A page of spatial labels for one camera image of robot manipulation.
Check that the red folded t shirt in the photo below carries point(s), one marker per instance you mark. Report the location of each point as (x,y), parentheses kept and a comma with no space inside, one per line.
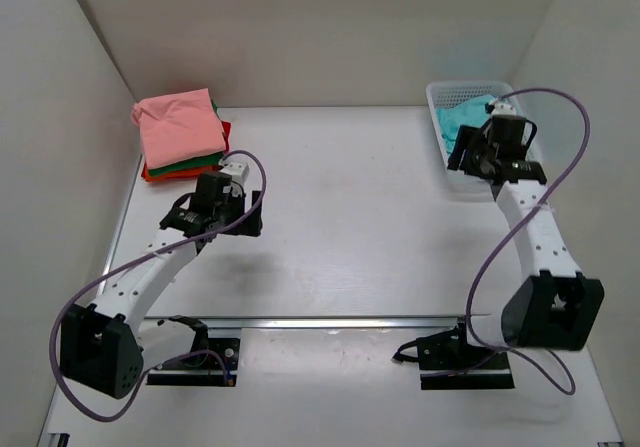
(226,134)

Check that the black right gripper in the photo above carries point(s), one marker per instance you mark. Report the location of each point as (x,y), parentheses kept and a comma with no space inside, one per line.
(465,136)

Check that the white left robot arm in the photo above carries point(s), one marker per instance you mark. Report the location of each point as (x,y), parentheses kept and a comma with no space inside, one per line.
(105,346)

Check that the pink folded t shirt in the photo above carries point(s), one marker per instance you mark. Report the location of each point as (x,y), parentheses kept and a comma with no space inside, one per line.
(177,127)

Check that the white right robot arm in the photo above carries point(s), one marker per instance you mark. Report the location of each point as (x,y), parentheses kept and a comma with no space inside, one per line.
(556,305)

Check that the white plastic basket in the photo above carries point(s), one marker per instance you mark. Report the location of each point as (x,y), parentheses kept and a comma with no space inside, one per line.
(451,93)

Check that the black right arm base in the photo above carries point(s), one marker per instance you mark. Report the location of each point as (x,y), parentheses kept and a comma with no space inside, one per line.
(447,362)

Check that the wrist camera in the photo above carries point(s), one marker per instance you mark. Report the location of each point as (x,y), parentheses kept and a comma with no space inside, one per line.
(500,108)
(237,170)

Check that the teal t shirt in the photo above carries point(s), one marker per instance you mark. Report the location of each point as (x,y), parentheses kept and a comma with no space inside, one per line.
(470,113)

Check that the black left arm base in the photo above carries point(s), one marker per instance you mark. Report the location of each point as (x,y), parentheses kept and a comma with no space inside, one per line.
(186,352)

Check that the orange folded t shirt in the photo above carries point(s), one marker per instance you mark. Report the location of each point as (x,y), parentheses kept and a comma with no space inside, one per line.
(157,176)

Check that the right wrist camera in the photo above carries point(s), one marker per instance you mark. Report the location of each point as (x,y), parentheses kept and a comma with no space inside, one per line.
(500,108)

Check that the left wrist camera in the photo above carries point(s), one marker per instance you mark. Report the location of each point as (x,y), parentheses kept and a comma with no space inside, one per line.
(237,170)

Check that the green folded t shirt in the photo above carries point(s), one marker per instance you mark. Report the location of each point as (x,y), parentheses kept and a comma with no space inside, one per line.
(200,159)

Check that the aluminium table rail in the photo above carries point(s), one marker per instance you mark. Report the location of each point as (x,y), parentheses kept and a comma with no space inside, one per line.
(331,322)

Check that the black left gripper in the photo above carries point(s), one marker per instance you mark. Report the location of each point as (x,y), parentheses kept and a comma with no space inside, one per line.
(253,224)

